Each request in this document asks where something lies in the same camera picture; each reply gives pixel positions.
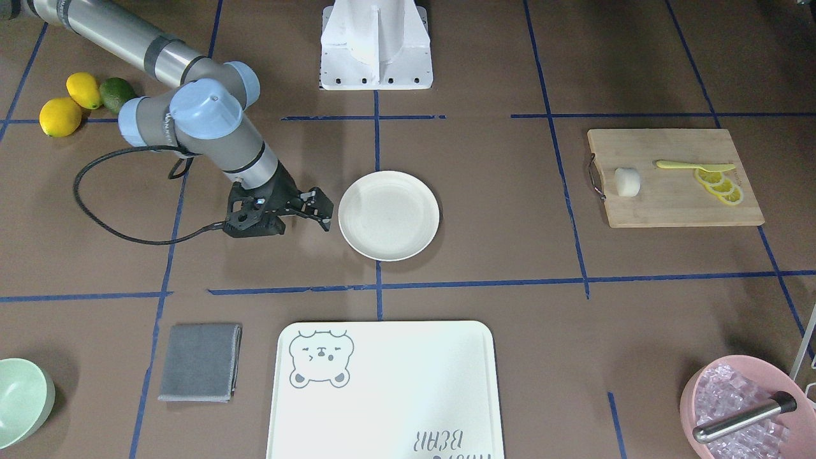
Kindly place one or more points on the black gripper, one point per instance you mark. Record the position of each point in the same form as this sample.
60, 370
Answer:
281, 189

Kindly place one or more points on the cream round plate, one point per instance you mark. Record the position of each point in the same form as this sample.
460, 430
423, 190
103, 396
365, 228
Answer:
389, 216

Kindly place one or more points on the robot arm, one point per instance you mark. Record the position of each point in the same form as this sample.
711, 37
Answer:
201, 115

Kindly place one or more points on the white bear tray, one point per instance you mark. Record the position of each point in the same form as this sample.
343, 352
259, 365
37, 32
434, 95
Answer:
385, 389

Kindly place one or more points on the grey folded cloth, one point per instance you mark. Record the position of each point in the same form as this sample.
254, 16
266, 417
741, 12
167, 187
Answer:
201, 363

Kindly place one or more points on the green avocado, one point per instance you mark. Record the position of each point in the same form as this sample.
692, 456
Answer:
115, 92

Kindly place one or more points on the bamboo cutting board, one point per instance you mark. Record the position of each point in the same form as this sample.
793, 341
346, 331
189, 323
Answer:
669, 198

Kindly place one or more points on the mint green bowl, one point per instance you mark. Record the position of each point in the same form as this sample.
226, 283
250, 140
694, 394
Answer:
27, 399

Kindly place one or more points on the yellow plastic knife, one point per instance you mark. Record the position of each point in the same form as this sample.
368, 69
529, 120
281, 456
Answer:
678, 165

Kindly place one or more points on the lemon slice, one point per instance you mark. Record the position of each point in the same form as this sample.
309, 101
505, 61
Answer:
723, 188
733, 198
707, 178

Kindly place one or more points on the pink bowl with ice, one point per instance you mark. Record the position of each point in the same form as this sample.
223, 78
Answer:
732, 382

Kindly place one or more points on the white mounting post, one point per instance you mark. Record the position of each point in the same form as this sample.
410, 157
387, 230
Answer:
375, 46

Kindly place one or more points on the white wire cup rack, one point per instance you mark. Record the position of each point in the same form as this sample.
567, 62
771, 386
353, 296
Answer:
803, 366

